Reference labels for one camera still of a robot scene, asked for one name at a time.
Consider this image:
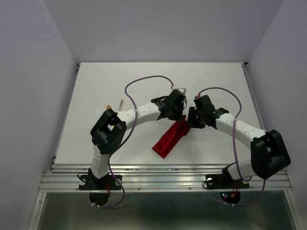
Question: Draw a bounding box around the red cloth napkin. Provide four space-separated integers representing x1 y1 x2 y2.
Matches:
152 115 190 159

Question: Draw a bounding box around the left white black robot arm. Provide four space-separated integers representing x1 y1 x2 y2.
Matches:
80 88 187 190

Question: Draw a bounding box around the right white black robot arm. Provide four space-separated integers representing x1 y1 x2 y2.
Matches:
188 95 291 189

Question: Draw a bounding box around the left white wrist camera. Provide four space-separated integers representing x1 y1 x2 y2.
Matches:
178 88 187 95

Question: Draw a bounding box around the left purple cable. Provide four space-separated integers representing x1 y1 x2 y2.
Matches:
92 76 177 208

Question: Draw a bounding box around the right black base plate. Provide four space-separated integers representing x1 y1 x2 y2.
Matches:
203 174 249 190

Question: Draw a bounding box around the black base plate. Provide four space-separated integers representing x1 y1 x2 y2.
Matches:
77 174 121 191
203 174 249 190

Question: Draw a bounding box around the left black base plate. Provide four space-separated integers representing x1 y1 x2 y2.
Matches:
77 174 121 191

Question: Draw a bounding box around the aluminium mounting rail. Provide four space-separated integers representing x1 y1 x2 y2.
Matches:
38 164 294 192

